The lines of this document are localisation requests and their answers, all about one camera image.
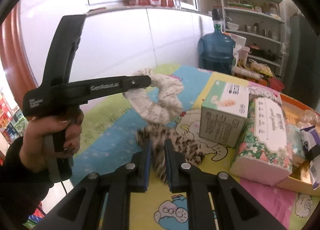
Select blue water jug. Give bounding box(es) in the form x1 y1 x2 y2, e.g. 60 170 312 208
198 8 235 75

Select black refrigerator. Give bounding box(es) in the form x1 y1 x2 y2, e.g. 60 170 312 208
283 15 319 108

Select purple white wipes pack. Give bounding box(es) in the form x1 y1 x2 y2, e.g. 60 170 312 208
300 125 320 190

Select white speckled scrunchie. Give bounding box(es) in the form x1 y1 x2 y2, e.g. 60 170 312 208
123 68 184 124

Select green white tissue box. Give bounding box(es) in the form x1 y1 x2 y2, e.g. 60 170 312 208
199 80 249 148

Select person's left hand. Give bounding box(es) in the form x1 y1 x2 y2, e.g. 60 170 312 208
20 109 84 173

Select grey metal shelf rack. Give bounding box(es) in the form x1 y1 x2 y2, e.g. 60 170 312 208
221 0 288 78

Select white green tissue pack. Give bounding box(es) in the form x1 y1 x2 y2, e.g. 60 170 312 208
286 124 305 168

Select orange cardboard box lid tray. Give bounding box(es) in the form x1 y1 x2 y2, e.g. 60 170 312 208
277 93 319 196

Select black sleeved left forearm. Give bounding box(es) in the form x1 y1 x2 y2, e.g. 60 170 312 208
1 137 54 229

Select leopard print scrunchie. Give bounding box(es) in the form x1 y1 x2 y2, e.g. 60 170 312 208
135 123 206 184

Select floral pink tissue pack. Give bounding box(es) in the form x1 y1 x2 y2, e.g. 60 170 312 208
229 96 293 186

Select red plastic basin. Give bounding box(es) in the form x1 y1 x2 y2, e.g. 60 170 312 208
268 78 285 92

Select colourful cartoon quilt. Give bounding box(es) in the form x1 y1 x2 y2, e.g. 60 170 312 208
71 65 234 229

